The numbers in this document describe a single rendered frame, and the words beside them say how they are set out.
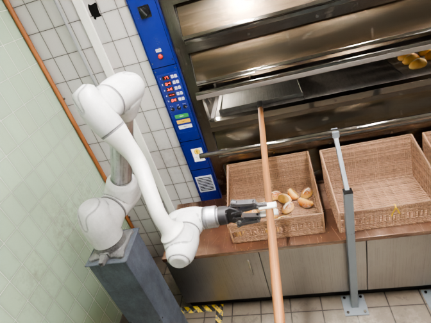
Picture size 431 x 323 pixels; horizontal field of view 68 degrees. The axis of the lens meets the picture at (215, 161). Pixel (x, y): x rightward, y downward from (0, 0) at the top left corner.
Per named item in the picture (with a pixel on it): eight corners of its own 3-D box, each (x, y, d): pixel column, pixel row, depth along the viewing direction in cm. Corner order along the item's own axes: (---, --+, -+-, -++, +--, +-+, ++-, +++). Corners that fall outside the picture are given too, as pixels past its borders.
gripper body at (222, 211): (216, 202, 130) (238, 198, 128) (221, 216, 135) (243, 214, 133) (214, 215, 124) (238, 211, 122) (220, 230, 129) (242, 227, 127)
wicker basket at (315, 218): (234, 194, 236) (225, 163, 222) (313, 182, 224) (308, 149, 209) (231, 245, 196) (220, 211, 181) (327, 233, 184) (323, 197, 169)
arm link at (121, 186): (97, 213, 165) (121, 186, 182) (126, 225, 163) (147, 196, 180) (86, 78, 115) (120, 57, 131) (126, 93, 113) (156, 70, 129)
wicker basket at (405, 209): (321, 182, 221) (317, 149, 207) (410, 168, 210) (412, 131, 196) (338, 234, 181) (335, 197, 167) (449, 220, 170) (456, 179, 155)
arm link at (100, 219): (84, 249, 154) (61, 216, 142) (107, 222, 167) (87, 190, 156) (111, 252, 147) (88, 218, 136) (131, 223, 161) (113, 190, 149)
